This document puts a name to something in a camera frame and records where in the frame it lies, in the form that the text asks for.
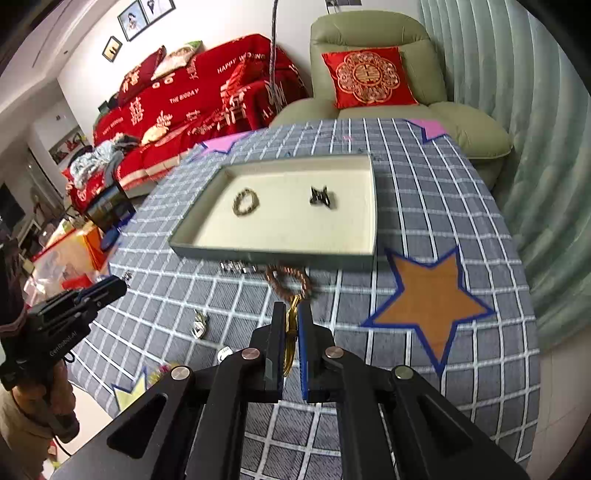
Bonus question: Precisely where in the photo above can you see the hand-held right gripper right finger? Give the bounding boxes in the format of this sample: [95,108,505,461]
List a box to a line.
[298,305,532,480]

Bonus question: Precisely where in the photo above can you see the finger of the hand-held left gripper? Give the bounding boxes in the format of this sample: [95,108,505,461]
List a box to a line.
[28,276,128,344]

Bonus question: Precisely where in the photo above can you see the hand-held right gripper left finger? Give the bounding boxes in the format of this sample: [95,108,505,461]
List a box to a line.
[48,302,287,480]

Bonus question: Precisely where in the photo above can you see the yellow hair tie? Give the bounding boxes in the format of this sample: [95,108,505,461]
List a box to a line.
[283,295,303,376]

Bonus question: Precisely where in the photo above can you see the grey tray with cream lining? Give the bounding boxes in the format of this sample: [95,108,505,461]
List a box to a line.
[168,154,378,271]

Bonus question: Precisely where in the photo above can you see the person's left forearm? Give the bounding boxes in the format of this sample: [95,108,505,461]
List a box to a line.
[0,397,58,480]

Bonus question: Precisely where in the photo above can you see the person's left hand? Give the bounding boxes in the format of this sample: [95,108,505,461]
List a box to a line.
[7,362,77,418]

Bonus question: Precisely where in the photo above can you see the orange bag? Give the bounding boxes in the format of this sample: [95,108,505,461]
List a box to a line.
[44,226,105,280]

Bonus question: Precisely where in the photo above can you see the dark box with landscape print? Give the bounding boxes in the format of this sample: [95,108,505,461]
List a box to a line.
[88,185,137,232]

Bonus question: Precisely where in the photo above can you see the yellow star patch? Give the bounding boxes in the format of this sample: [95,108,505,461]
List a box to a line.
[113,369,153,414]

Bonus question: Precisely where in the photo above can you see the dark television screen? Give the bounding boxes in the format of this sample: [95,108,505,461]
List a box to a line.
[0,182,26,232]

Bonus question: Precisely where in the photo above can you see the pile of grey clothes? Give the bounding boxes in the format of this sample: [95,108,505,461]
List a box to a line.
[69,141,125,190]

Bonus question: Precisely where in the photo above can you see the orange star patch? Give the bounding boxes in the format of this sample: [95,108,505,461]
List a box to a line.
[362,247,497,377]

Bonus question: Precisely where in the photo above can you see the black hair claw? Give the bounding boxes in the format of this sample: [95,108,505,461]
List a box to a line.
[308,185,334,210]

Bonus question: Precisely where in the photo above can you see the grey checked tablecloth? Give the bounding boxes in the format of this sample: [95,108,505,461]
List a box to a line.
[69,117,541,480]

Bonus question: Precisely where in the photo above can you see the pink star patch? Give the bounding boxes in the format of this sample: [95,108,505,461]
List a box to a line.
[406,117,451,143]
[198,131,252,155]

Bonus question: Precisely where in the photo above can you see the red printed sofa cover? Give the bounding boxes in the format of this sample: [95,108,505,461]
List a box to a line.
[69,33,310,217]

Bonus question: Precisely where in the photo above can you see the red pillow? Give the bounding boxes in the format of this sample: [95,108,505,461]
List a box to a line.
[117,46,167,107]

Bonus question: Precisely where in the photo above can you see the cream and green pillow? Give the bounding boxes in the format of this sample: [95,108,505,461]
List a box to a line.
[152,41,204,81]

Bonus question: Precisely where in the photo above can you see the red embroidered cushion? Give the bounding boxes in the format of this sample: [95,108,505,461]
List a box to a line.
[322,46,419,109]

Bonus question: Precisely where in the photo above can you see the pale green curtain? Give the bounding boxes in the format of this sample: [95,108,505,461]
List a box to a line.
[418,0,591,352]

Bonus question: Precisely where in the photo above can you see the green armchair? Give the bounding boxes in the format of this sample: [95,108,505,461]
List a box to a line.
[268,10,513,185]

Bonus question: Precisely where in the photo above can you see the brown bead bracelet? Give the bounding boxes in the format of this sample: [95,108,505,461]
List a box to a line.
[264,264,315,303]

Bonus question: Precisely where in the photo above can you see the pink and yellow bead bracelet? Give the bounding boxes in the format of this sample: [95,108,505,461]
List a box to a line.
[145,362,174,384]

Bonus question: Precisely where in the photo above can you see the olive bead bracelet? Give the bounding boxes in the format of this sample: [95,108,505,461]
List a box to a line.
[232,188,260,217]

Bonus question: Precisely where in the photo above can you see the wall picture with red car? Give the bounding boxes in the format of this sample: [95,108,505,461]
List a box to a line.
[48,129,86,164]

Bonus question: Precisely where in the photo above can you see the large framed wall photo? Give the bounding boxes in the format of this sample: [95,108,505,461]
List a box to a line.
[141,0,176,25]
[117,2,149,42]

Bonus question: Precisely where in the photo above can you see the hanging braided cable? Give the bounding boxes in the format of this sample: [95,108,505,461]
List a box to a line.
[267,0,284,112]

